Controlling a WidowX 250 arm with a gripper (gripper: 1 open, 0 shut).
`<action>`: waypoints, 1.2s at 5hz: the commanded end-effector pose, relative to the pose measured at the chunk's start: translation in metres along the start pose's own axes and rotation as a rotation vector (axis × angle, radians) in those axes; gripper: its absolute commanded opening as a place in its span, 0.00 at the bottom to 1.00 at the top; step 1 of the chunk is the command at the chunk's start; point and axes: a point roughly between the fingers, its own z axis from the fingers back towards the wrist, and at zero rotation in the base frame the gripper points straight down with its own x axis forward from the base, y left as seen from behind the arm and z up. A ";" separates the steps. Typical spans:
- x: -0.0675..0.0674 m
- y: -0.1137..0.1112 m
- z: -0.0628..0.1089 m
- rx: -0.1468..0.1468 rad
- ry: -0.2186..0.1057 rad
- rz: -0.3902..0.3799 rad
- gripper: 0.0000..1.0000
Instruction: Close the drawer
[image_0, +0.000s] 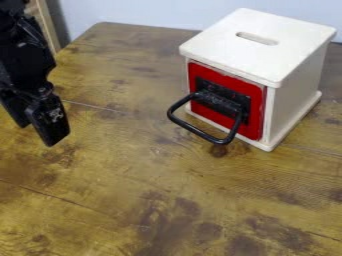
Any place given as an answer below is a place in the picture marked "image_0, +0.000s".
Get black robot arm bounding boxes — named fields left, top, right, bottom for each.
left=0, top=0, right=69, bottom=147

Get black metal drawer handle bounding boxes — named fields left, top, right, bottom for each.
left=166, top=77, right=251, bottom=145

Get red drawer front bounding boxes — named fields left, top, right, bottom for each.
left=186, top=62, right=267, bottom=140

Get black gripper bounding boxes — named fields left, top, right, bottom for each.
left=0, top=31, right=69, bottom=147

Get white wooden box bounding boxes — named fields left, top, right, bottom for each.
left=178, top=8, right=336, bottom=151

